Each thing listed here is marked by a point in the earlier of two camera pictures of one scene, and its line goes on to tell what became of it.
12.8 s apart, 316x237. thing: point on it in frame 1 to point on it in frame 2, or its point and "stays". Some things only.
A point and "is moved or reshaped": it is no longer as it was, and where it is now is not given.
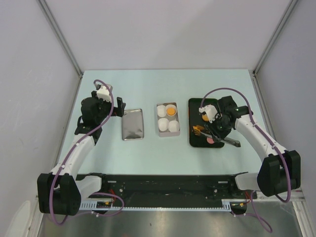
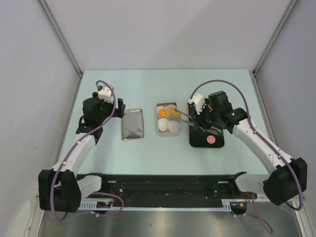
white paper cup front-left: x=163 y=124 stays
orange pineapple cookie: x=197 y=130 to x=162 y=113
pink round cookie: x=210 y=140 stays
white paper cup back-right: x=171 y=110 stays
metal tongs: x=222 y=139 to x=180 y=117
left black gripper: x=119 y=111 stays
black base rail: x=173 y=187 stays
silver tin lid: x=133 y=127 stays
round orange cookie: x=205 y=117 is moved or reshaped
